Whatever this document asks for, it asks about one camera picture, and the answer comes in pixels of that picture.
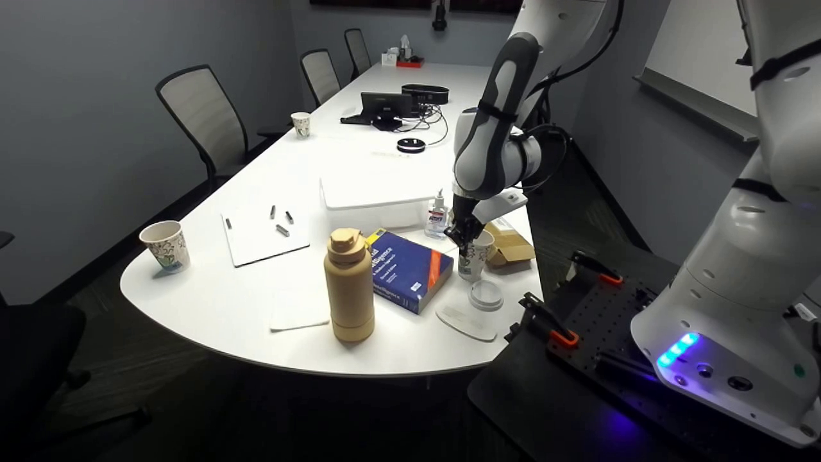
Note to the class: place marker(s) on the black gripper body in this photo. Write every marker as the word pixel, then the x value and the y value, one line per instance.
pixel 468 214

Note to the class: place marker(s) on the small orange-lid jar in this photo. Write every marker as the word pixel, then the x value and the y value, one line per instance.
pixel 477 262

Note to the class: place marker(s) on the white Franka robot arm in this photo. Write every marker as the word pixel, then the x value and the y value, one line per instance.
pixel 752 283

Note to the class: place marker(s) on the white plastic cup lid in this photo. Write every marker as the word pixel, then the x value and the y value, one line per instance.
pixel 485 296

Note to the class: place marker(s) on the small white paper cup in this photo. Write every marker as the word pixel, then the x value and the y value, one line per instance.
pixel 301 124

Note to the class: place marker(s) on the patterned paper cup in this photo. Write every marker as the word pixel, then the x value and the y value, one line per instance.
pixel 165 246

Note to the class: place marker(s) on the clear hand sanitizer bottle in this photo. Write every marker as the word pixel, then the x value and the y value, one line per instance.
pixel 438 216

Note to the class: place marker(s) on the brown cardboard box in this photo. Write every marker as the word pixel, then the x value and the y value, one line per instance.
pixel 511 247

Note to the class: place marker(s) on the blue Artificial Intelligence book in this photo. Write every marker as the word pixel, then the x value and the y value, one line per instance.
pixel 412 270

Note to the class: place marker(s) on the white oval flat device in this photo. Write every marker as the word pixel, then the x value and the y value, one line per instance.
pixel 466 323

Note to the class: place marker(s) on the round black puck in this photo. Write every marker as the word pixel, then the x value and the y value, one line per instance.
pixel 412 144

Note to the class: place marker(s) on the white rectangular box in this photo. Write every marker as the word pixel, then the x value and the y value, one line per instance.
pixel 376 193

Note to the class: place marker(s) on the orange black clamp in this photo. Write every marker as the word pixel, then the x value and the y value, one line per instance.
pixel 597 269
pixel 547 325

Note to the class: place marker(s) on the tan insulated bottle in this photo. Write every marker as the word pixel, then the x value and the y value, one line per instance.
pixel 351 288

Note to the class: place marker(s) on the black oval speaker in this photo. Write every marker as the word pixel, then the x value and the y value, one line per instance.
pixel 425 93

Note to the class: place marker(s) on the black conference phone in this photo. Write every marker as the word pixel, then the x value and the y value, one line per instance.
pixel 385 110

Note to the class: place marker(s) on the red tray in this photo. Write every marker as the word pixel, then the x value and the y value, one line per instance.
pixel 412 62

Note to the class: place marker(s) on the white spray bottle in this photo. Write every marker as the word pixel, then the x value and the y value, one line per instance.
pixel 403 47

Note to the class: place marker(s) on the thin white stick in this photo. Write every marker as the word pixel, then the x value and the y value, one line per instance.
pixel 298 328

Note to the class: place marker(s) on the large mesh office chair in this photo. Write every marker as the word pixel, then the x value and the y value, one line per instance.
pixel 206 117

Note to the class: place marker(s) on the black upholstered chair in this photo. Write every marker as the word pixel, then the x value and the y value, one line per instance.
pixel 34 360

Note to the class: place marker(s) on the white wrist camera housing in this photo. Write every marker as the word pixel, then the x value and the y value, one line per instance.
pixel 505 207

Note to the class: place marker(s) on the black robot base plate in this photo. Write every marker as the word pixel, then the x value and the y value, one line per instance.
pixel 556 393

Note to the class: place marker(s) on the black wall screen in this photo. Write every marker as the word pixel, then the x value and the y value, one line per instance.
pixel 385 5

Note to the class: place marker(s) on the wall whiteboard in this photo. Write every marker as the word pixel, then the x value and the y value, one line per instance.
pixel 701 53

